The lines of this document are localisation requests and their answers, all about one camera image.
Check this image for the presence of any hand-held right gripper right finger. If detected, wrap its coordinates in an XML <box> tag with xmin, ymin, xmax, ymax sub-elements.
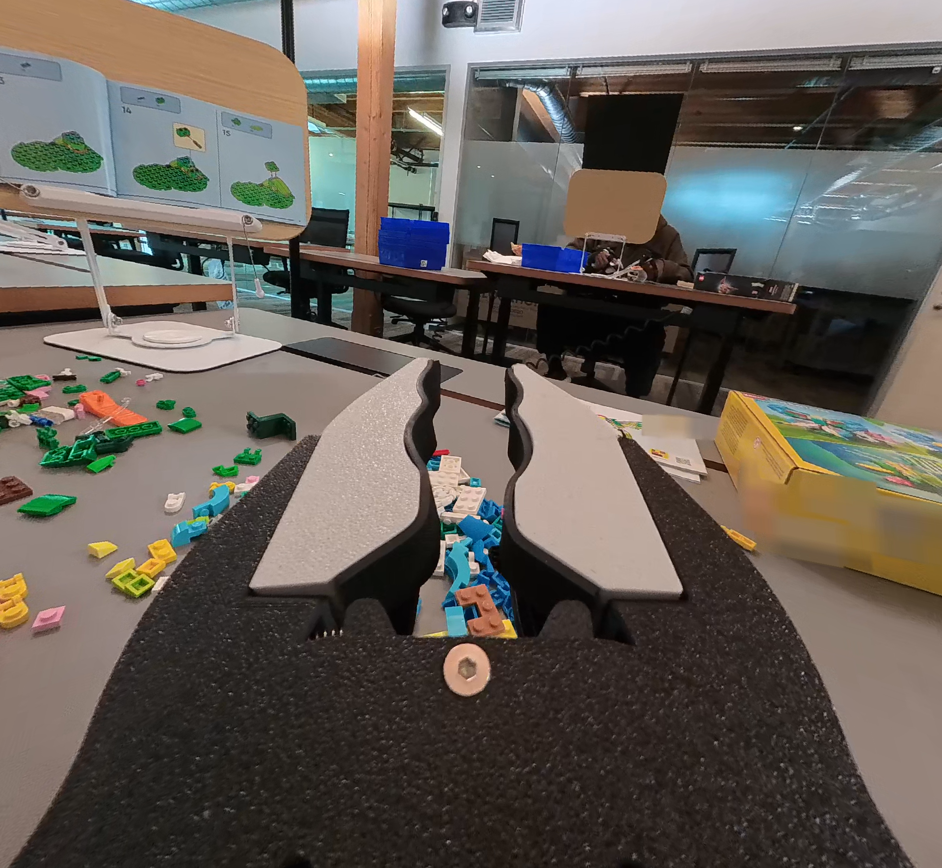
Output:
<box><xmin>499</xmin><ymin>364</ymin><xmax>685</xmax><ymax>647</ymax></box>

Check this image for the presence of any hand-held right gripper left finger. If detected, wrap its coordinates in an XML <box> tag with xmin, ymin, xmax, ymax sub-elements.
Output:
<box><xmin>249</xmin><ymin>357</ymin><xmax>443</xmax><ymax>637</ymax></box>

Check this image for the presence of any lego instruction booklet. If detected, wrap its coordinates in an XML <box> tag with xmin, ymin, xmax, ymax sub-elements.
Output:
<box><xmin>495</xmin><ymin>397</ymin><xmax>709</xmax><ymax>484</ymax></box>
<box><xmin>0</xmin><ymin>47</ymin><xmax>309</xmax><ymax>212</ymax></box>

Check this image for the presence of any pile of colourful lego pieces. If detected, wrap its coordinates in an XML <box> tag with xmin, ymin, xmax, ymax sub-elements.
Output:
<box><xmin>105</xmin><ymin>447</ymin><xmax>521</xmax><ymax>641</ymax></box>

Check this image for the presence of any yellow lego box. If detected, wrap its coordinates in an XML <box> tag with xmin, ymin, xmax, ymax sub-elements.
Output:
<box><xmin>714</xmin><ymin>390</ymin><xmax>942</xmax><ymax>597</ymax></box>

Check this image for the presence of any pile of green brown lego pieces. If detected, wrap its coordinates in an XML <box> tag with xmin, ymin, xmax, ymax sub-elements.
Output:
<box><xmin>0</xmin><ymin>368</ymin><xmax>203</xmax><ymax>473</ymax></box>

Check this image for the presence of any black table panel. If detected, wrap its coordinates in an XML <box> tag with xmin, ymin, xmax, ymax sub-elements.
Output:
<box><xmin>282</xmin><ymin>337</ymin><xmax>465</xmax><ymax>381</ymax></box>

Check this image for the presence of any black office chair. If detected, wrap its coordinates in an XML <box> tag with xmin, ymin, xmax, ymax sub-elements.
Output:
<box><xmin>262</xmin><ymin>208</ymin><xmax>351</xmax><ymax>320</ymax></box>
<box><xmin>381</xmin><ymin>292</ymin><xmax>459</xmax><ymax>348</ymax></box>

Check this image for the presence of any wooden office desk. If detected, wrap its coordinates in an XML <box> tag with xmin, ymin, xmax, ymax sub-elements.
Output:
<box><xmin>0</xmin><ymin>220</ymin><xmax>236</xmax><ymax>315</ymax></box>
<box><xmin>263</xmin><ymin>244</ymin><xmax>488</xmax><ymax>361</ymax></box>
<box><xmin>467</xmin><ymin>259</ymin><xmax>799</xmax><ymax>414</ymax></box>

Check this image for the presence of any blue storage bin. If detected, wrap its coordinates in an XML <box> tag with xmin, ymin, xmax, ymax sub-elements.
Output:
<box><xmin>520</xmin><ymin>242</ymin><xmax>591</xmax><ymax>274</ymax></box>

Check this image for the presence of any orange brick separator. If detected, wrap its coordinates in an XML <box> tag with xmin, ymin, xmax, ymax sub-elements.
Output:
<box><xmin>78</xmin><ymin>390</ymin><xmax>150</xmax><ymax>429</ymax></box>

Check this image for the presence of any black cardboard box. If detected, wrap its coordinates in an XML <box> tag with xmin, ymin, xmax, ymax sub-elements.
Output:
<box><xmin>694</xmin><ymin>270</ymin><xmax>800</xmax><ymax>304</ymax></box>

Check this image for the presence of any stack of blue bins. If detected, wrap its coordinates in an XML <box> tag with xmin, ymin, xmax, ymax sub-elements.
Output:
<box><xmin>378</xmin><ymin>216</ymin><xmax>451</xmax><ymax>272</ymax></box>

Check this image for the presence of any glass partition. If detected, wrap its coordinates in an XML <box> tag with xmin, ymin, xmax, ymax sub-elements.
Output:
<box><xmin>302</xmin><ymin>66</ymin><xmax>451</xmax><ymax>251</ymax></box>

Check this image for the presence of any black rectangular board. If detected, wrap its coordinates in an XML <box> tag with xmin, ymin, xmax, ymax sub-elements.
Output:
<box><xmin>581</xmin><ymin>94</ymin><xmax>685</xmax><ymax>173</ymax></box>

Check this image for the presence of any wooden pillar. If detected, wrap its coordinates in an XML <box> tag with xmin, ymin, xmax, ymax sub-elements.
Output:
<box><xmin>352</xmin><ymin>0</ymin><xmax>403</xmax><ymax>339</ymax></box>

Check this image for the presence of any wooden book stand board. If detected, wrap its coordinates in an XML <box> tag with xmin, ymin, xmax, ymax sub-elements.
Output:
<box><xmin>0</xmin><ymin>0</ymin><xmax>312</xmax><ymax>230</ymax></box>

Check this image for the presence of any glass window wall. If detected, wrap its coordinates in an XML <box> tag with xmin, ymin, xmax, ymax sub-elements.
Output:
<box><xmin>452</xmin><ymin>44</ymin><xmax>942</xmax><ymax>413</ymax></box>

